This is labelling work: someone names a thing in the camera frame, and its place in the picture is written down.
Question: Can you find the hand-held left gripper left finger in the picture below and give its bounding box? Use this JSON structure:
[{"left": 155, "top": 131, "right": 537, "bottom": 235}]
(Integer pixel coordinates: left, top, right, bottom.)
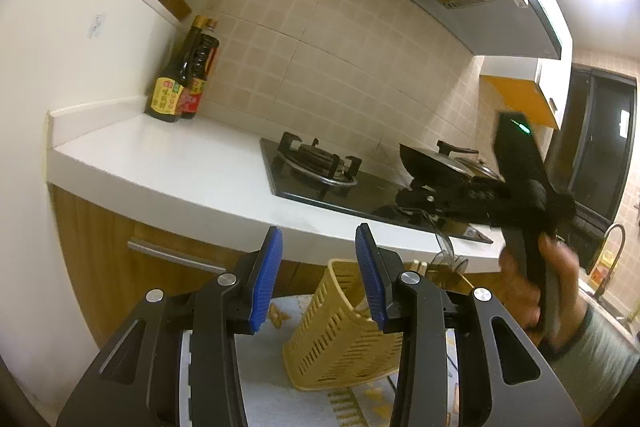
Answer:
[{"left": 55, "top": 227, "right": 284, "bottom": 427}]

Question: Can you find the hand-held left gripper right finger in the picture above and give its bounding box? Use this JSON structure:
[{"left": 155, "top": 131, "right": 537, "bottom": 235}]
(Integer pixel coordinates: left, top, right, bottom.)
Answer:
[{"left": 355, "top": 223, "right": 586, "bottom": 427}]

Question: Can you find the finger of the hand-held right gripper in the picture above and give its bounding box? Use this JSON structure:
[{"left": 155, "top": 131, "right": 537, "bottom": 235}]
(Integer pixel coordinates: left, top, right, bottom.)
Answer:
[{"left": 395, "top": 187, "right": 451, "bottom": 219}]

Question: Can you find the yellow plastic utensil basket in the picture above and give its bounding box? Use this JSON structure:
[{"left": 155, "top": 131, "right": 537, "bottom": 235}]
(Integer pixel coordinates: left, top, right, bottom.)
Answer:
[{"left": 282, "top": 258, "right": 408, "bottom": 392}]

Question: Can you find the person's right forearm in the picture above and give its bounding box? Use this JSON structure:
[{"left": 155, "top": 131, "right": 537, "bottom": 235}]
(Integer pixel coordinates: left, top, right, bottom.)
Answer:
[{"left": 537, "top": 307, "right": 640, "bottom": 427}]

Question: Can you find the person's right hand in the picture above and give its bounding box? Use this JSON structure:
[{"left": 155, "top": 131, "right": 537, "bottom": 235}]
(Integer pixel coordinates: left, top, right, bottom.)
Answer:
[{"left": 500, "top": 237, "right": 582, "bottom": 346}]

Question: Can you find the black frying pan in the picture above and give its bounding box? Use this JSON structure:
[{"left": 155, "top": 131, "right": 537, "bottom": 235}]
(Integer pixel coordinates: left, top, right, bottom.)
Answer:
[{"left": 398, "top": 142, "right": 501, "bottom": 190}]

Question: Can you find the glass pan lid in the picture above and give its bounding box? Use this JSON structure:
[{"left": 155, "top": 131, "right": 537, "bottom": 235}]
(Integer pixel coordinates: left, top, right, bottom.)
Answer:
[{"left": 415, "top": 139, "right": 501, "bottom": 180}]

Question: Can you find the dark window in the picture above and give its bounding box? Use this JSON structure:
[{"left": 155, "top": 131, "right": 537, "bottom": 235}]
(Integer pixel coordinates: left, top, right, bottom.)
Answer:
[{"left": 542, "top": 62, "right": 640, "bottom": 258}]

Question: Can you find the blue patterned mat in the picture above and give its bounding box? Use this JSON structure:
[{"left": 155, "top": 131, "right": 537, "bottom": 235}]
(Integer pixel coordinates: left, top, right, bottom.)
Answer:
[{"left": 185, "top": 292, "right": 466, "bottom": 427}]

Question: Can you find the black gas cooktop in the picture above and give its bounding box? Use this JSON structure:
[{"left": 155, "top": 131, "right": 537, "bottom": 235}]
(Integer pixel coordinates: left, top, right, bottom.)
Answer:
[{"left": 260, "top": 132, "right": 493, "bottom": 245}]

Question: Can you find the curved kitchen faucet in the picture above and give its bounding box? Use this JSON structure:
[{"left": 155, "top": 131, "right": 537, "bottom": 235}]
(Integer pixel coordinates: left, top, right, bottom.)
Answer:
[{"left": 594, "top": 223, "right": 628, "bottom": 303}]

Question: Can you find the orange bottle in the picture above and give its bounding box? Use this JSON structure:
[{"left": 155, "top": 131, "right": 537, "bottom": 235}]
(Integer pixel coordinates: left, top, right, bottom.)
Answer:
[{"left": 589, "top": 252, "right": 617, "bottom": 290}]

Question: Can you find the white kitchen countertop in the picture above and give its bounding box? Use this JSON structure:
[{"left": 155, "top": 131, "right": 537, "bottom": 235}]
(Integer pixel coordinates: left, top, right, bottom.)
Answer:
[{"left": 47, "top": 97, "right": 506, "bottom": 275}]

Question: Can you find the wooden base cabinet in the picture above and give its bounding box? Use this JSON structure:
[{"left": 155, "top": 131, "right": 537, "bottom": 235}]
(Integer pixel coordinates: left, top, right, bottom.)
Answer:
[{"left": 50, "top": 184, "right": 501, "bottom": 348}]

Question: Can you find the dark sauce bottle red label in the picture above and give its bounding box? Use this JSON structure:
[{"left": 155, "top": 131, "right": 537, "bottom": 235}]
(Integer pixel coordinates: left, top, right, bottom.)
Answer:
[{"left": 179, "top": 19, "right": 221, "bottom": 120}]

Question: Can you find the dark sauce bottle yellow label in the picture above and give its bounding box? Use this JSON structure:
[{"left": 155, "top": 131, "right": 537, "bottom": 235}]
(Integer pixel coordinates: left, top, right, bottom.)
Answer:
[{"left": 145, "top": 14, "right": 208, "bottom": 124}]

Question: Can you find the brown wooden board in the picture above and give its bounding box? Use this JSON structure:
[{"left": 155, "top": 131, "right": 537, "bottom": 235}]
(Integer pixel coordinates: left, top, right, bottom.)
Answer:
[{"left": 149, "top": 0, "right": 194, "bottom": 21}]

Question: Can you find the long silver drawer handle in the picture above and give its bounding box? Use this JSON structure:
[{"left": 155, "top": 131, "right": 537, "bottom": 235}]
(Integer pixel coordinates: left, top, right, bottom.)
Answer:
[{"left": 127, "top": 237, "right": 228, "bottom": 275}]

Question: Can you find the white wall cabinet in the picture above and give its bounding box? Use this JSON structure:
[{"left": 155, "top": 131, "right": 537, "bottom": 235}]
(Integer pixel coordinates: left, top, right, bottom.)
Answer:
[{"left": 477, "top": 0, "right": 574, "bottom": 131}]

